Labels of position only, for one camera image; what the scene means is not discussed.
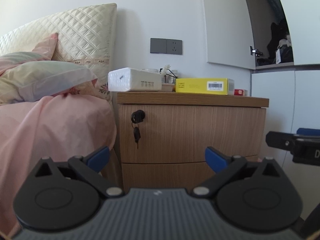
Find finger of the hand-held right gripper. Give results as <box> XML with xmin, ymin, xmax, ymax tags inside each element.
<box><xmin>297</xmin><ymin>128</ymin><xmax>320</xmax><ymax>137</ymax></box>
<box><xmin>265</xmin><ymin>131</ymin><xmax>297</xmax><ymax>153</ymax></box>

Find pastel striped pillow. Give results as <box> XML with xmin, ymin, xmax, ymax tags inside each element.
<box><xmin>0</xmin><ymin>51</ymin><xmax>98</xmax><ymax>105</ymax></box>

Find white lower cabinet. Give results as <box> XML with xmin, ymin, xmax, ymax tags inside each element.
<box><xmin>249</xmin><ymin>64</ymin><xmax>320</xmax><ymax>178</ymax></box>

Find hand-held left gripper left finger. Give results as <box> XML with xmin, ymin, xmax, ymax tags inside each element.
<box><xmin>35</xmin><ymin>146</ymin><xmax>124</xmax><ymax>198</ymax></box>

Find black keys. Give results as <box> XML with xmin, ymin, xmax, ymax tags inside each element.
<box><xmin>133</xmin><ymin>123</ymin><xmax>141</xmax><ymax>150</ymax></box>

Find white wardrobe door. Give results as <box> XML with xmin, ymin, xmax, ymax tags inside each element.
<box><xmin>199</xmin><ymin>0</ymin><xmax>257</xmax><ymax>70</ymax></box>

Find grey wall switch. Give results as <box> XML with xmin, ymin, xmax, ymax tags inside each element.
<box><xmin>150</xmin><ymin>38</ymin><xmax>167</xmax><ymax>54</ymax></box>

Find pink pillow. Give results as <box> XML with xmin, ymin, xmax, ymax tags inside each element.
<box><xmin>31</xmin><ymin>32</ymin><xmax>59</xmax><ymax>61</ymax></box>

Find grey wall socket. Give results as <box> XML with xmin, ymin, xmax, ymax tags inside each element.
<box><xmin>166</xmin><ymin>38</ymin><xmax>183</xmax><ymax>56</ymax></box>

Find wooden lower drawer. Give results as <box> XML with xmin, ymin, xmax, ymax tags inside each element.
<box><xmin>121</xmin><ymin>155</ymin><xmax>259</xmax><ymax>193</ymax></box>

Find wooden nightstand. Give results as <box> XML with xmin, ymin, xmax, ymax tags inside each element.
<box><xmin>117</xmin><ymin>91</ymin><xmax>270</xmax><ymax>193</ymax></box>

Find metal door hinge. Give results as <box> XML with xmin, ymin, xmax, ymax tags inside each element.
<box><xmin>250</xmin><ymin>45</ymin><xmax>264</xmax><ymax>57</ymax></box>

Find dark clothes pile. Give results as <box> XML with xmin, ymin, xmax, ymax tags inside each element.
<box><xmin>256</xmin><ymin>21</ymin><xmax>294</xmax><ymax>66</ymax></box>

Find white flower sprig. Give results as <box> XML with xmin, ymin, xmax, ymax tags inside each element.
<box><xmin>159</xmin><ymin>64</ymin><xmax>178</xmax><ymax>78</ymax></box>

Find pink duvet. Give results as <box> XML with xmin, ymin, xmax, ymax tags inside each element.
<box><xmin>0</xmin><ymin>79</ymin><xmax>118</xmax><ymax>238</ymax></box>

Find yellow cardboard box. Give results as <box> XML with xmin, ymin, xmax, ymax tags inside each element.
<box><xmin>175</xmin><ymin>78</ymin><xmax>235</xmax><ymax>96</ymax></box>

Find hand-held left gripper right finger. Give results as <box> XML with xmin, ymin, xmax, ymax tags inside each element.
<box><xmin>192</xmin><ymin>147</ymin><xmax>285</xmax><ymax>198</ymax></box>

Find white tissue pack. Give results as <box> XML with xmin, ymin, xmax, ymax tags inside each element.
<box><xmin>108</xmin><ymin>67</ymin><xmax>163</xmax><ymax>92</ymax></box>

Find cream quilted headboard cushion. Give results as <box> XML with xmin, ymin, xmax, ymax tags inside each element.
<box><xmin>0</xmin><ymin>3</ymin><xmax>118</xmax><ymax>103</ymax></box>

